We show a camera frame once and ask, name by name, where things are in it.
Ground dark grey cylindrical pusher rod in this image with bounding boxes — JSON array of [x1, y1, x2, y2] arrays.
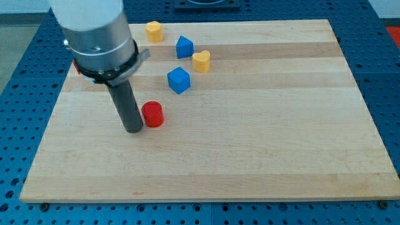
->
[[107, 80, 143, 133]]

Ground red cylinder block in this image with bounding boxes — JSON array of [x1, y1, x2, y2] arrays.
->
[[141, 101, 164, 128]]

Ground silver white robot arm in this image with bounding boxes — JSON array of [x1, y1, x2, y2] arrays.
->
[[48, 0, 150, 133]]

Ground red block behind arm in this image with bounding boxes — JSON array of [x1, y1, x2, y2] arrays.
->
[[72, 59, 81, 74]]

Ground blue cube block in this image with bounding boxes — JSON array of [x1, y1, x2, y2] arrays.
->
[[167, 67, 191, 94]]

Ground yellow hexagon block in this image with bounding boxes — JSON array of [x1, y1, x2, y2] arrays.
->
[[145, 21, 164, 43]]

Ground blue pentagon block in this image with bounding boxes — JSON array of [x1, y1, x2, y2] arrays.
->
[[176, 36, 194, 59]]

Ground yellow heart block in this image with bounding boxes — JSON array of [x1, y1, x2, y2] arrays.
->
[[192, 50, 211, 73]]

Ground wooden board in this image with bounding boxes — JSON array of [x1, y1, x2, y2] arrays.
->
[[20, 19, 399, 203]]

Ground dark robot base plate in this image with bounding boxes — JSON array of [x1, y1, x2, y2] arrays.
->
[[174, 0, 241, 11]]

